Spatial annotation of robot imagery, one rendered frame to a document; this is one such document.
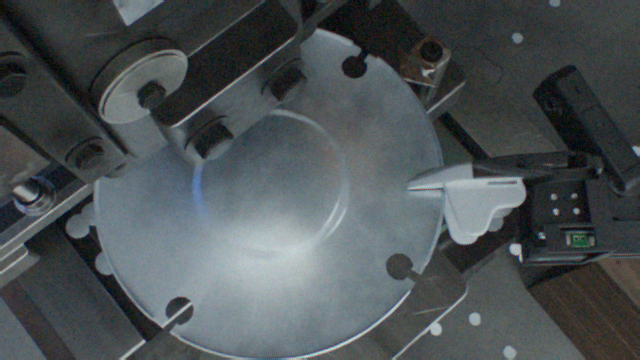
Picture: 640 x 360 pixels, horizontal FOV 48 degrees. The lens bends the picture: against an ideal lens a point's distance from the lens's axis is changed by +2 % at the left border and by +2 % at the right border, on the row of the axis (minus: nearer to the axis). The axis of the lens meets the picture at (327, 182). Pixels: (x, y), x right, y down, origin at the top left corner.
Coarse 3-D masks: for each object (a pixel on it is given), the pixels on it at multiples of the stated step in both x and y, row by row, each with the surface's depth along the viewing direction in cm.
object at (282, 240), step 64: (320, 64) 62; (384, 64) 61; (256, 128) 60; (320, 128) 60; (384, 128) 60; (128, 192) 59; (192, 192) 59; (256, 192) 58; (320, 192) 58; (384, 192) 59; (128, 256) 57; (192, 256) 57; (256, 256) 57; (320, 256) 58; (384, 256) 58; (192, 320) 56; (256, 320) 56; (320, 320) 56
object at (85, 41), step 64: (0, 0) 28; (64, 0) 30; (128, 0) 33; (192, 0) 37; (256, 0) 41; (64, 64) 34; (128, 64) 36; (192, 64) 41; (256, 64) 41; (128, 128) 43; (192, 128) 42
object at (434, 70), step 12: (432, 36) 61; (420, 48) 61; (432, 48) 60; (444, 48) 61; (420, 60) 61; (432, 60) 61; (444, 60) 61; (432, 72) 61; (408, 84) 66; (420, 96) 66; (432, 96) 69
